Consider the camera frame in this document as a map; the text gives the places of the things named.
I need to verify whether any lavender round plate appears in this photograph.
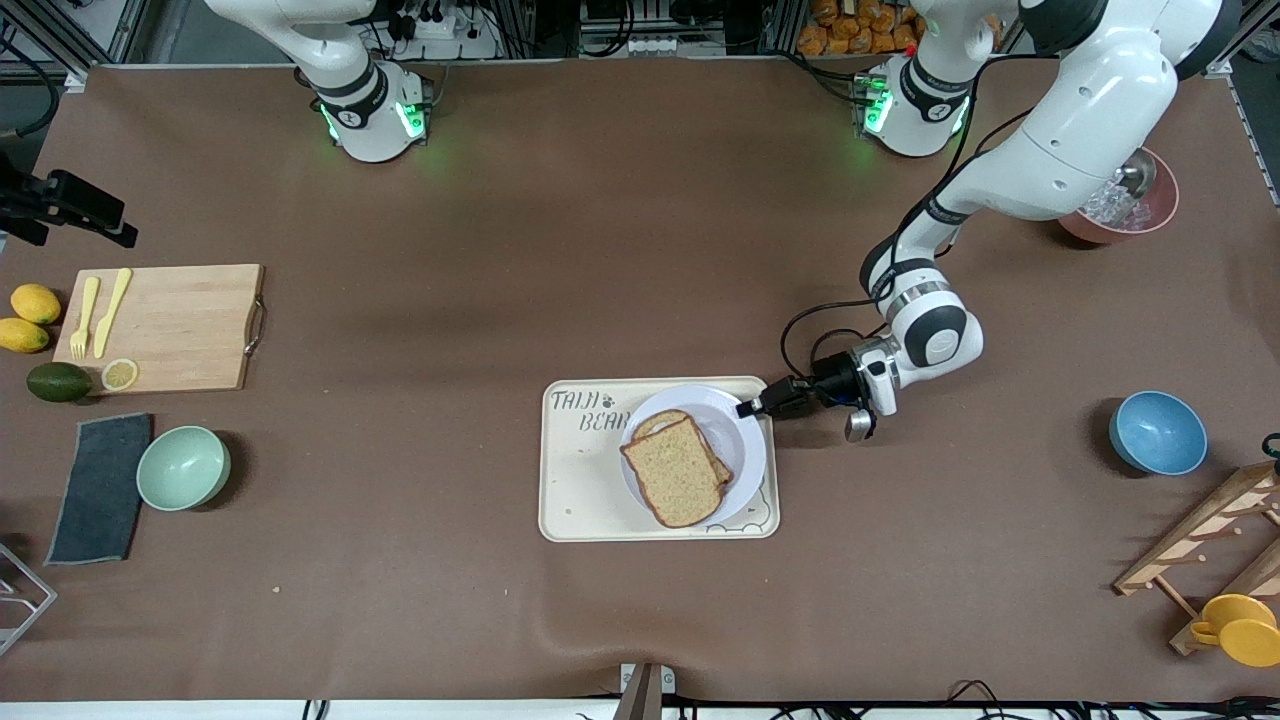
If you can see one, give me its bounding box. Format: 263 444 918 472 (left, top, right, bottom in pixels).
619 384 768 528

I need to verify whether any brown bread slice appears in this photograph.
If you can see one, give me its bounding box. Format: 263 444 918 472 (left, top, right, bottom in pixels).
620 415 734 529
630 408 736 491

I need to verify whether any yellow plastic knife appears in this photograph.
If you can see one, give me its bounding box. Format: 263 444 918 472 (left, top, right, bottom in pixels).
93 268 133 359

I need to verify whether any yellow plastic fork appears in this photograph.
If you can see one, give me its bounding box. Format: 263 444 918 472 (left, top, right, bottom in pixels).
70 276 101 361

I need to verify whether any wooden cutting board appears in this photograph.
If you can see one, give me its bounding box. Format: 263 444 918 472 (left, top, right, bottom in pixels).
52 264 268 394

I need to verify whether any dark green avocado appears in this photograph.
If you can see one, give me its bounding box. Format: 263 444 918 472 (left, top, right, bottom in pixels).
26 362 94 404

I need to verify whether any cream bear print tray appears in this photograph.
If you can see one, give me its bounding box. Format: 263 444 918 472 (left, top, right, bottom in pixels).
539 376 781 543

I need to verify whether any mint green bowl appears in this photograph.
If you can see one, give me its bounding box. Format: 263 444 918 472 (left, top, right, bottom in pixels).
136 426 232 513

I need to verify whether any dark grey cloth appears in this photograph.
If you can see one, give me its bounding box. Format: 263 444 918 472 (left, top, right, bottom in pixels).
45 413 155 567

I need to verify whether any blue bowl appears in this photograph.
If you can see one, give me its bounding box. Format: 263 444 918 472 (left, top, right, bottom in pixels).
1108 390 1209 477

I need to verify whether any clear ice cube pile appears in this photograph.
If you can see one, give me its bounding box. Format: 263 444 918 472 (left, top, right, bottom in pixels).
1083 178 1151 233

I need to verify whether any orange snack pile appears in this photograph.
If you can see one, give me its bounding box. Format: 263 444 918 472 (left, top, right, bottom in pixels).
797 0 926 56

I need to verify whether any metal scoop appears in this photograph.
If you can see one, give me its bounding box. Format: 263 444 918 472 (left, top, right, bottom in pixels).
1115 150 1159 199

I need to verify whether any pink bowl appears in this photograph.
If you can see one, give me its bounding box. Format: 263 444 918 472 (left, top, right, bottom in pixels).
1058 148 1181 246

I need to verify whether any white power strip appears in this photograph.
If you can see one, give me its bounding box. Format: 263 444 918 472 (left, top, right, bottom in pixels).
395 0 501 61
625 33 703 57

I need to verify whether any wooden drying rack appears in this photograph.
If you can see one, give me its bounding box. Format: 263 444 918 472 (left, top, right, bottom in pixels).
1113 462 1280 656

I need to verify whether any brown table mat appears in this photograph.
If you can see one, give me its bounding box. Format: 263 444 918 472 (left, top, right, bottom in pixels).
0 55 1280 704

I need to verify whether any yellow cup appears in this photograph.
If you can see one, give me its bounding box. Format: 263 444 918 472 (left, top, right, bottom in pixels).
1190 594 1280 668

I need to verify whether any aluminium frame profile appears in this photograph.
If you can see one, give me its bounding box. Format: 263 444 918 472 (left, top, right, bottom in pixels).
0 0 151 93
1205 0 1280 81

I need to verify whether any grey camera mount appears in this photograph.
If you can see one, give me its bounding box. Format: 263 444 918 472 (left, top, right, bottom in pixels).
612 662 677 720

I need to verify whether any metal wire rack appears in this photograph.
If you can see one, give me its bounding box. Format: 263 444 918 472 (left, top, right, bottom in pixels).
0 540 59 658

